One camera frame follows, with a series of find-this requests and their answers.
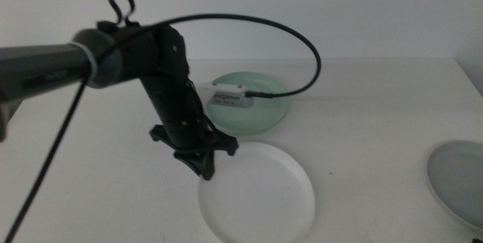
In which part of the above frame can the black braided camera cable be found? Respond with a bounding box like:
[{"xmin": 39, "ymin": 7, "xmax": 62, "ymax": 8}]
[{"xmin": 3, "ymin": 0, "xmax": 322, "ymax": 243}]

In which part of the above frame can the white wrist camera with mount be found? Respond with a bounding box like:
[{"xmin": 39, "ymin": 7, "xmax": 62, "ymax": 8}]
[{"xmin": 195, "ymin": 82, "xmax": 254, "ymax": 109}]

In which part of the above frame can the pale green shallow bowl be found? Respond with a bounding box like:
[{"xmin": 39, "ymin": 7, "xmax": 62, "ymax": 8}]
[{"xmin": 205, "ymin": 71, "xmax": 292, "ymax": 137}]

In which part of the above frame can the white cable tie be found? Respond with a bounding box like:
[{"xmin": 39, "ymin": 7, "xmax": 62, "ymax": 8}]
[{"xmin": 73, "ymin": 42, "xmax": 99, "ymax": 86}]

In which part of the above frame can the white shallow bowl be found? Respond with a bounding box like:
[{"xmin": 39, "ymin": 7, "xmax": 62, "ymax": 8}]
[{"xmin": 198, "ymin": 141, "xmax": 316, "ymax": 243}]

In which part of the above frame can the grey shallow bowl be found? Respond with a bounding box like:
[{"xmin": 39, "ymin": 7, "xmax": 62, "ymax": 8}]
[{"xmin": 426, "ymin": 140, "xmax": 483, "ymax": 232}]

